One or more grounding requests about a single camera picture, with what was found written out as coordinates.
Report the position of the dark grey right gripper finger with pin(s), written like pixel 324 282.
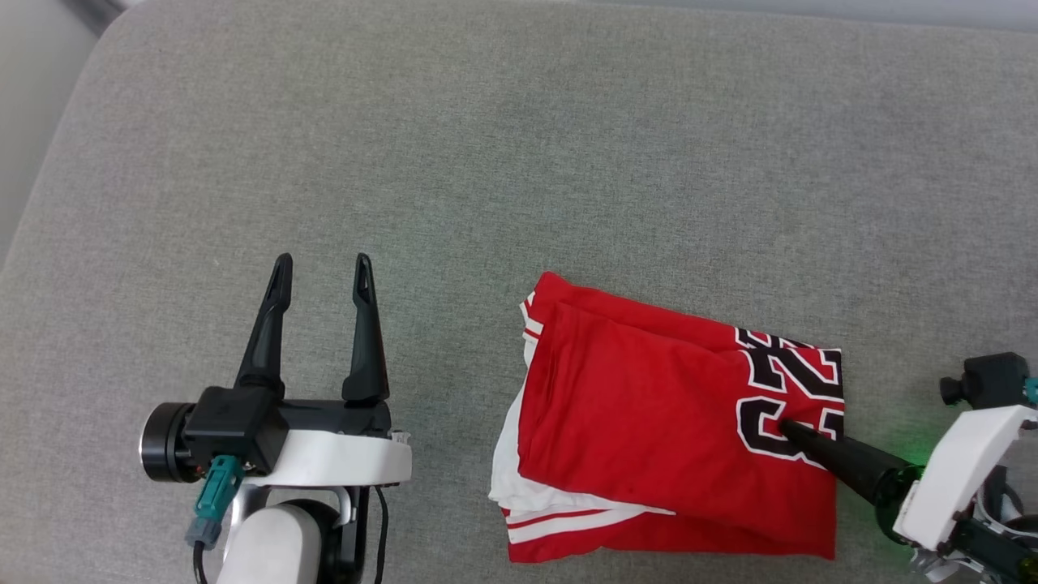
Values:
pixel 843 462

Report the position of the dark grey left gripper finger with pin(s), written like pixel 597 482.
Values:
pixel 268 332
pixel 366 341

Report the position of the white and green right gripper body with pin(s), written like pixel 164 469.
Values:
pixel 957 478

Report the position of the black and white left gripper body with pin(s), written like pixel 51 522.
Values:
pixel 349 450

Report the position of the red basketball jersey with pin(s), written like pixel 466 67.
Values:
pixel 649 422

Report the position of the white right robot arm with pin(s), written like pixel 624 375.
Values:
pixel 989 535

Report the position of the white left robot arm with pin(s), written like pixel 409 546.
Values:
pixel 276 543

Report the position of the grey fabric sofa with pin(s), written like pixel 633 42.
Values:
pixel 519 146

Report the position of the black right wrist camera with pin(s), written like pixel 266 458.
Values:
pixel 985 381

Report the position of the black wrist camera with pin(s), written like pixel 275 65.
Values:
pixel 219 430
pixel 985 381

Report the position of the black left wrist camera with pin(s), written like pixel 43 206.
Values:
pixel 219 430

